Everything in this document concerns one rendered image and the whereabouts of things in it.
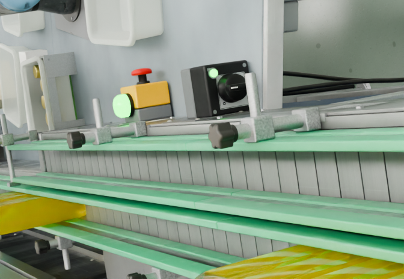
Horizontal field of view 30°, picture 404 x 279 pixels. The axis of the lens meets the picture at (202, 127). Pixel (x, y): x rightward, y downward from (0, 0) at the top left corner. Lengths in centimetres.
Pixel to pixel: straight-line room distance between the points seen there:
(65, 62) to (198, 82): 77
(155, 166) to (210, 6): 28
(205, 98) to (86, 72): 72
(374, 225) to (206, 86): 52
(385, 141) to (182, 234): 61
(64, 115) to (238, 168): 92
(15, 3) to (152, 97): 36
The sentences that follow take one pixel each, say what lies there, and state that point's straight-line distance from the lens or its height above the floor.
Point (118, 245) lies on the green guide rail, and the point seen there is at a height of 95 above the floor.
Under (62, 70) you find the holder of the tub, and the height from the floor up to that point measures 79.
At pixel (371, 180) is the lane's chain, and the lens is 79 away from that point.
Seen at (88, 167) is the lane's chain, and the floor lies 88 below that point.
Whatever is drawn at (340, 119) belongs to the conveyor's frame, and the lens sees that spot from 82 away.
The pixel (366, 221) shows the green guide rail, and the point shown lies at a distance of 69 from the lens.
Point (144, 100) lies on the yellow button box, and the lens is 140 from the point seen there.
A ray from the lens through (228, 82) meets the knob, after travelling 113.
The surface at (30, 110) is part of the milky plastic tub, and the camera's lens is 201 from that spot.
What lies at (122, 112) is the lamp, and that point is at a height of 85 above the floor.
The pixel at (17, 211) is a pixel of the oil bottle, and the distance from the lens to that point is 154.
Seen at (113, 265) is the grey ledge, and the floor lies 88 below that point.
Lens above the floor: 139
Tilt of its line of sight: 29 degrees down
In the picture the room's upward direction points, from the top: 100 degrees counter-clockwise
